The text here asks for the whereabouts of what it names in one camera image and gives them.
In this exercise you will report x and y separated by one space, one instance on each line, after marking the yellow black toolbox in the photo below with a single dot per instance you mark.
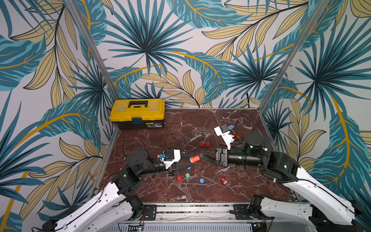
138 114

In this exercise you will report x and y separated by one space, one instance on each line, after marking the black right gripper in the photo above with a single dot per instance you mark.
221 156

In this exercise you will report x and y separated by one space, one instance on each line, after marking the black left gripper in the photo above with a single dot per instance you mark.
178 168

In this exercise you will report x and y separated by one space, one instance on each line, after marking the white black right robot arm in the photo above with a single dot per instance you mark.
323 210

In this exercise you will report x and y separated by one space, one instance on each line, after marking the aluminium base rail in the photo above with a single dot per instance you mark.
203 217

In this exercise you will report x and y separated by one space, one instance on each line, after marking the orange handled pliers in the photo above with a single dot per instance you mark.
235 134

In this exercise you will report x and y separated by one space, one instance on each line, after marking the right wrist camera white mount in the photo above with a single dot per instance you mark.
225 132

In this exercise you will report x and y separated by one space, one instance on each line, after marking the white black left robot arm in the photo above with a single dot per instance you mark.
117 200

